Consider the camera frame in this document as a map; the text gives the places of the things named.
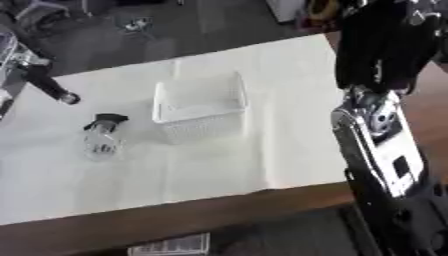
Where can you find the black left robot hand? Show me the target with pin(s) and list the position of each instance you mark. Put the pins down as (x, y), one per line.
(48, 83)

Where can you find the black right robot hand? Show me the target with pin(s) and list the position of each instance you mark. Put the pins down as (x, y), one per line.
(379, 43)

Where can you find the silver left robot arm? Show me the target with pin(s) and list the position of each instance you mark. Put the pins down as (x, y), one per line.
(17, 53)

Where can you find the white box on floor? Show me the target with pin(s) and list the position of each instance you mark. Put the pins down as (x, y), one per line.
(286, 9)

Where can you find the yellow and red bag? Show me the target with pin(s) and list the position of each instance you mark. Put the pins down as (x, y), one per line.
(319, 13)

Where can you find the grey chair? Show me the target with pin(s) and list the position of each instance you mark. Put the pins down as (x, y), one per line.
(44, 10)

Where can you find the clear spray bottle black top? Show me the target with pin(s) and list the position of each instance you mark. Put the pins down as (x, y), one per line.
(104, 141)

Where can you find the small grey floor object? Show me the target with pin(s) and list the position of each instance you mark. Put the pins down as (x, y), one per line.
(137, 24)

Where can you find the white plastic mesh basket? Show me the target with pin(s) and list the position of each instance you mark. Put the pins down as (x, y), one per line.
(198, 110)

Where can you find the white crate under table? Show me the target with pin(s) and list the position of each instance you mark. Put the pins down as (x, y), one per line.
(173, 246)

